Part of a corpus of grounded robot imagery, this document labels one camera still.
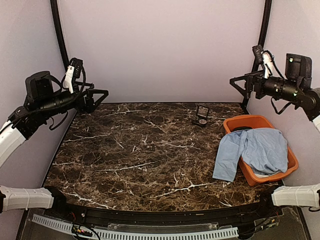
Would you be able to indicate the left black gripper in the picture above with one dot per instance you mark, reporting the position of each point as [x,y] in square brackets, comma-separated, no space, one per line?
[89,105]

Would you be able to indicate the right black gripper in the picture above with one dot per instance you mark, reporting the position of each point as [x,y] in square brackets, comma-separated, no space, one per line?
[256,78]

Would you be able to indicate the light blue shirt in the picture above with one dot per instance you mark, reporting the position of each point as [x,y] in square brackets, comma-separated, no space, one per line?
[265,150]

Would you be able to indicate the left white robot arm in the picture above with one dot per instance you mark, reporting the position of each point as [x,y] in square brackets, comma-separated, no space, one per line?
[46,97]

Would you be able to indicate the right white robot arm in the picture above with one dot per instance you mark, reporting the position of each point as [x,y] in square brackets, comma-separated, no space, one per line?
[294,87]

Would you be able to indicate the round iridescent brooch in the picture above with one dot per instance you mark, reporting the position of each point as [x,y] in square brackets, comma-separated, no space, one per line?
[202,122]

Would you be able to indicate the orange plastic basin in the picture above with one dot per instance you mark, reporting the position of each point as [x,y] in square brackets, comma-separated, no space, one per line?
[258,121]

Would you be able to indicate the white garment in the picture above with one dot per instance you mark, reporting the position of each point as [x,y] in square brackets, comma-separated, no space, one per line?
[262,176]

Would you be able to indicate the left black frame post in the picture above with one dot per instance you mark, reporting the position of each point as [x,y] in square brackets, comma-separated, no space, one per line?
[59,33]

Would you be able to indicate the black front rail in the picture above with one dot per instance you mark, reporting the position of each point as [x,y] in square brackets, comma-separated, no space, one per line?
[237,216]

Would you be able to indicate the white slotted cable duct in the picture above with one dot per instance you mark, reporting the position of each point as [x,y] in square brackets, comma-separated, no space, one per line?
[115,231]

